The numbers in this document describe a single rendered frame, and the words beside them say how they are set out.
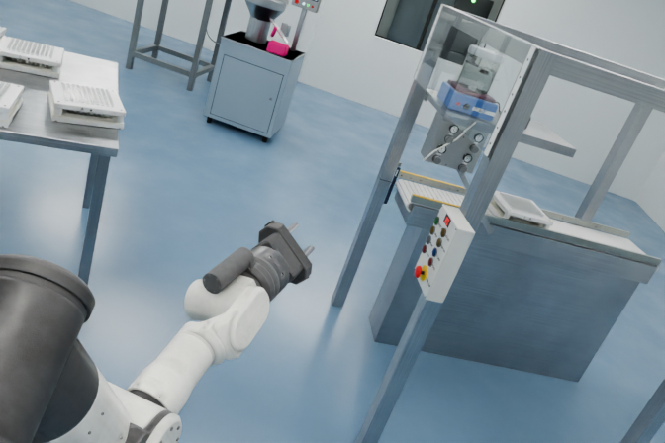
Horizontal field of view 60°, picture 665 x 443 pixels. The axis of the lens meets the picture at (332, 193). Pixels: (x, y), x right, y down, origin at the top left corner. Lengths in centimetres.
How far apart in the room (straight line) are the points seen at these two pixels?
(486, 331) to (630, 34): 533
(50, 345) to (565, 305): 288
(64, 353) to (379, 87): 715
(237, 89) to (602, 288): 323
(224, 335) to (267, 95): 418
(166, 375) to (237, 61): 429
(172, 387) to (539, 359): 273
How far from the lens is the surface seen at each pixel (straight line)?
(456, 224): 175
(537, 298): 310
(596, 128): 792
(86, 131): 226
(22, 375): 48
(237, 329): 85
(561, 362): 343
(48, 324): 50
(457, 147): 247
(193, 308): 93
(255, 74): 493
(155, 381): 80
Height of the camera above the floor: 168
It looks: 22 degrees down
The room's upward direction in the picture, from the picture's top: 19 degrees clockwise
